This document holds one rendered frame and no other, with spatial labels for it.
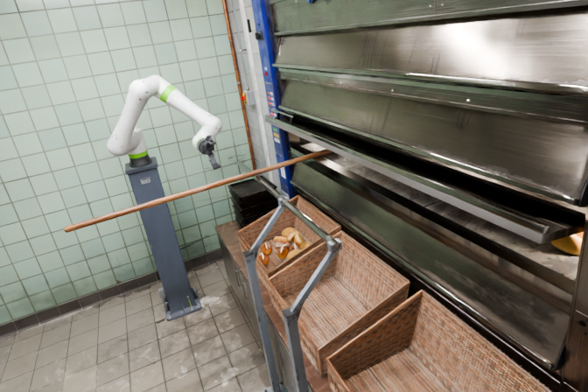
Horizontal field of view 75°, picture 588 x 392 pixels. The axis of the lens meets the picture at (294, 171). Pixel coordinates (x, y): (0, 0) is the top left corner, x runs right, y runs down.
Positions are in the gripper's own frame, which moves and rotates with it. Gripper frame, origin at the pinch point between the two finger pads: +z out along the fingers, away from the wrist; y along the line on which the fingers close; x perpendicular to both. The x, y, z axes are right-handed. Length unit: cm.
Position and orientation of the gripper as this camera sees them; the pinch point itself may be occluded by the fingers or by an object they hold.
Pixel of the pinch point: (215, 155)
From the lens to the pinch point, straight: 212.9
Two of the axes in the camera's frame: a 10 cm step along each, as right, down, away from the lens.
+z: 4.3, 2.7, -8.6
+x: -8.9, 2.7, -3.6
